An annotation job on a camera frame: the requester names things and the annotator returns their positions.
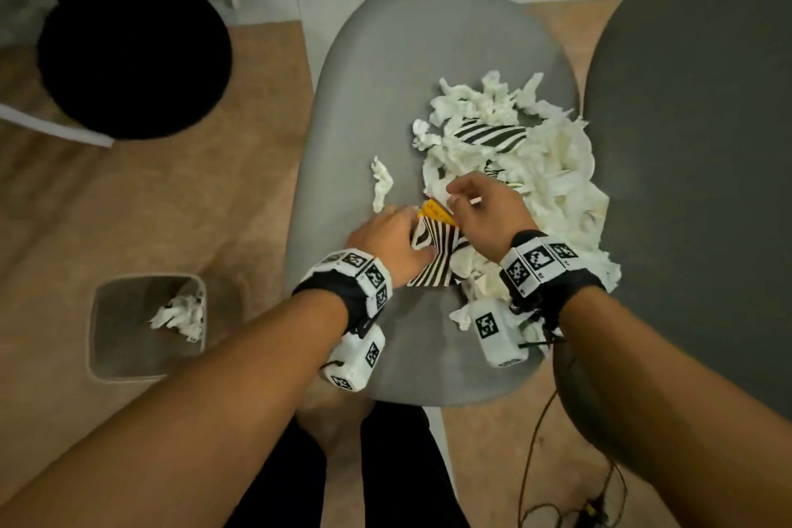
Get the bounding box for person's left hand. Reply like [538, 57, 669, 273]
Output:
[343, 205, 435, 289]

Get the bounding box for person's right hand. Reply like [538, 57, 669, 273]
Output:
[445, 170, 539, 265]

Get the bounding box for yellow paper piece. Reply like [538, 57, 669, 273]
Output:
[417, 200, 459, 229]

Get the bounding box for black white striped paper wrapper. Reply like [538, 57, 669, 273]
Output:
[407, 215, 479, 289]

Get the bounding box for person's left forearm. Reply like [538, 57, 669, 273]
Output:
[0, 289, 350, 528]

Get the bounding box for person's right forearm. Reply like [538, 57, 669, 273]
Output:
[554, 286, 792, 528]

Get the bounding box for single crumpled white tissue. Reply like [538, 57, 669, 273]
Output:
[370, 156, 395, 213]

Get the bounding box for striped paper scrap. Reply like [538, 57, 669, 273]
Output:
[455, 118, 528, 153]

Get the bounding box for pile of crumpled white tissues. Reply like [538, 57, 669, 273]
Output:
[411, 71, 622, 350]

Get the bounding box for light grey oval table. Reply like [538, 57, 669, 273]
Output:
[284, 0, 583, 408]

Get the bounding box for dark grey table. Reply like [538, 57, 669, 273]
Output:
[552, 0, 792, 485]

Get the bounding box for person's legs in black trousers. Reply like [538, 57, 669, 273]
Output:
[225, 388, 460, 528]

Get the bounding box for crumpled tissues in bin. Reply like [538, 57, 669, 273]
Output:
[148, 293, 205, 343]

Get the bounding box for grey square waste bin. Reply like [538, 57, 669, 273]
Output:
[86, 273, 207, 385]

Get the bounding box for black round stool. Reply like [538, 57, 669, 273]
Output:
[0, 0, 234, 141]

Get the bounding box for white marker-tagged wrist camera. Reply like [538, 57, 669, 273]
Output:
[292, 248, 394, 393]
[468, 231, 607, 369]

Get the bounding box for thin dark cable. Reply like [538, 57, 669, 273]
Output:
[516, 388, 629, 528]

